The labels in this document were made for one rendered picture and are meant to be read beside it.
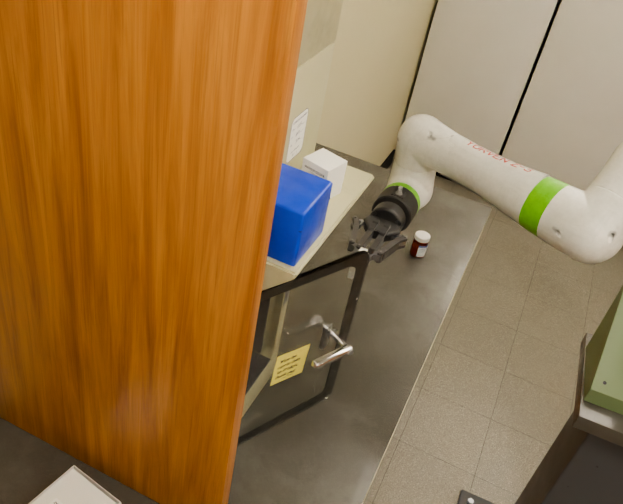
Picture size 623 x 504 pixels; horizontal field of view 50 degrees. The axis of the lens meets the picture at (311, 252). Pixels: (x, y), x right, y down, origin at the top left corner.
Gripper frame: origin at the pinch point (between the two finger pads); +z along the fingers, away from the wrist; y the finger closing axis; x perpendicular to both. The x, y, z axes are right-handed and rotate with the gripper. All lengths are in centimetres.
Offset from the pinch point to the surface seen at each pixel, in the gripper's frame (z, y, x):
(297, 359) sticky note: 20.3, -1.6, 10.6
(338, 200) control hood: 16.6, -1.8, -22.8
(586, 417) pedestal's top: -23, 57, 34
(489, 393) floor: -116, 45, 127
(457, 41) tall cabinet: -274, -38, 39
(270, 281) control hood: 37.1, -2.9, -19.6
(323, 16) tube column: 13, -11, -49
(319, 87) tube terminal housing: 9.0, -11.2, -36.4
